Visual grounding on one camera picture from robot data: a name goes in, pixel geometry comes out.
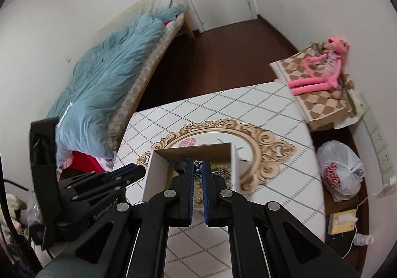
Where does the white patterned tablecloth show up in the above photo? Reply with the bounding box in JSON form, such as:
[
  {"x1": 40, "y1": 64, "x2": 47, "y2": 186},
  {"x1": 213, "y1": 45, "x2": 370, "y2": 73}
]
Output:
[{"x1": 114, "y1": 82, "x2": 326, "y2": 277}]

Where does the white power strip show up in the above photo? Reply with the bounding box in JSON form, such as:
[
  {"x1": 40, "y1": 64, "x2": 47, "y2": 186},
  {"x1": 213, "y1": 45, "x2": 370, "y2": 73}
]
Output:
[{"x1": 357, "y1": 92, "x2": 396, "y2": 196}]

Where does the pink panther plush toy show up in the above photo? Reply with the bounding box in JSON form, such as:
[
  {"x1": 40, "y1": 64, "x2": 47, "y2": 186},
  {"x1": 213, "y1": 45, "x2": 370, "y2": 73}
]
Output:
[{"x1": 287, "y1": 37, "x2": 350, "y2": 96}]

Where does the checkered brown box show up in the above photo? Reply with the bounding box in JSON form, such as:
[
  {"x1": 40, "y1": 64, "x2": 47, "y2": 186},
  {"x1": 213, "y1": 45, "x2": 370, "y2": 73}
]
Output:
[{"x1": 270, "y1": 41, "x2": 363, "y2": 131}]

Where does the bed mattress with checkered cover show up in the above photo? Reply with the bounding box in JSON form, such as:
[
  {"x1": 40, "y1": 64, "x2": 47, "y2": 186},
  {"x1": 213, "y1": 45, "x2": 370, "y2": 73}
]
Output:
[{"x1": 96, "y1": 0, "x2": 187, "y2": 154}]

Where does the teal blue duvet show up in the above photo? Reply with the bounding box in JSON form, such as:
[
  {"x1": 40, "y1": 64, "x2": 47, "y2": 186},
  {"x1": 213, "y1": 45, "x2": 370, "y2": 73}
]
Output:
[{"x1": 47, "y1": 6, "x2": 184, "y2": 166}]

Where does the red bed sheet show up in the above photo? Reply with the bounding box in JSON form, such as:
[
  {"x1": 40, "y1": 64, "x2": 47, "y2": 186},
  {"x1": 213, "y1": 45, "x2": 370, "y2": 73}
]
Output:
[{"x1": 61, "y1": 151, "x2": 104, "y2": 173}]

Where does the white cardboard box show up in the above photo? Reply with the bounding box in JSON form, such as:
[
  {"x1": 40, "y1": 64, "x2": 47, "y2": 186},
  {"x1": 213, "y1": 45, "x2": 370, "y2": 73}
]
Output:
[{"x1": 142, "y1": 143, "x2": 250, "y2": 209}]

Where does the yellow tissue box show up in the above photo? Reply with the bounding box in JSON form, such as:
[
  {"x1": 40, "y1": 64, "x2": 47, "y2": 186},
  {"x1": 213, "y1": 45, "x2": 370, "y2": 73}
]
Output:
[{"x1": 328, "y1": 209, "x2": 358, "y2": 236}]

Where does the black chair back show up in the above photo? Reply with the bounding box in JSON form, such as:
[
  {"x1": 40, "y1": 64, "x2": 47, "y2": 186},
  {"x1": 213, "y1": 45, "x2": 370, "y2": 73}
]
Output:
[{"x1": 29, "y1": 117, "x2": 61, "y2": 249}]

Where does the white plastic bag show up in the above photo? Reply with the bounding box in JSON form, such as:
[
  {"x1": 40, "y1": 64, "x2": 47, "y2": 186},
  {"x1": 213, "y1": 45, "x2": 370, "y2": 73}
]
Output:
[{"x1": 316, "y1": 140, "x2": 364, "y2": 203}]

